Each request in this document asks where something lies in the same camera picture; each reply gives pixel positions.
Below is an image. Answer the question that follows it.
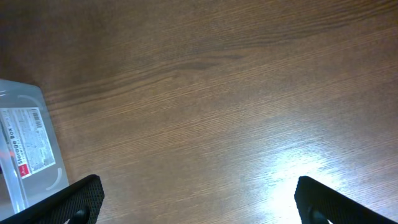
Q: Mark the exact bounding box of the clear plastic storage container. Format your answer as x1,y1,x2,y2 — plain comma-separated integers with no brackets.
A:
1,80,69,220

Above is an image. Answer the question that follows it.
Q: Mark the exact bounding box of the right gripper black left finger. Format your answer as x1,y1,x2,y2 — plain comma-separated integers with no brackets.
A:
1,174,104,224

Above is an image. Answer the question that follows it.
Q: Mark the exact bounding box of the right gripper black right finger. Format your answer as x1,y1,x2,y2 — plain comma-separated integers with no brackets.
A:
294,176,397,224

